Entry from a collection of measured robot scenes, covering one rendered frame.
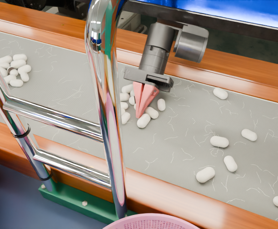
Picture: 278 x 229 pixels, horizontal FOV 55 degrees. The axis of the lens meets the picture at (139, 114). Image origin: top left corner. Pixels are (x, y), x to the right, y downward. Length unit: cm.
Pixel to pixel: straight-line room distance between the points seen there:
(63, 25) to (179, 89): 42
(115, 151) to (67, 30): 60
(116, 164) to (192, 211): 19
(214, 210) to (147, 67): 30
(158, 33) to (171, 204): 34
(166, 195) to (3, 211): 33
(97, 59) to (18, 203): 46
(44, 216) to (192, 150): 32
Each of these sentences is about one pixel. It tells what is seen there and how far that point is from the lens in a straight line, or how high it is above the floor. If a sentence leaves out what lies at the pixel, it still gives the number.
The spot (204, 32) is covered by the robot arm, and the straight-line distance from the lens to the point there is 60.
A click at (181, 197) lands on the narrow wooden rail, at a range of 48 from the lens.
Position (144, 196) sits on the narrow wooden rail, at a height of 76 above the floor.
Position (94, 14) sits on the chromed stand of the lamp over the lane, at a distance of 20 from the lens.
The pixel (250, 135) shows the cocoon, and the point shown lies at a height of 76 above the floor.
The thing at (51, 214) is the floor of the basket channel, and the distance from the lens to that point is 59.
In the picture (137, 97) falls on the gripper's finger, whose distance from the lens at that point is 56.
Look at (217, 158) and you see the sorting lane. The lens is 56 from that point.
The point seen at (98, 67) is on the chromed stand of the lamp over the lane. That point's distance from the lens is 21.
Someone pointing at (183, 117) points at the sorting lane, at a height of 74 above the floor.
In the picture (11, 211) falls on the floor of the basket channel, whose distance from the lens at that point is 62.
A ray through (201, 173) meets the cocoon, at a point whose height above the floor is 76.
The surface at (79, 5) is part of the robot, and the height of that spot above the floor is 59.
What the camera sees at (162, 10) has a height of 105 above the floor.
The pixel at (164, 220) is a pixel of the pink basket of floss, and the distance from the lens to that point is 47.
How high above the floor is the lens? 120
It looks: 50 degrees down
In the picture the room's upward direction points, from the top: straight up
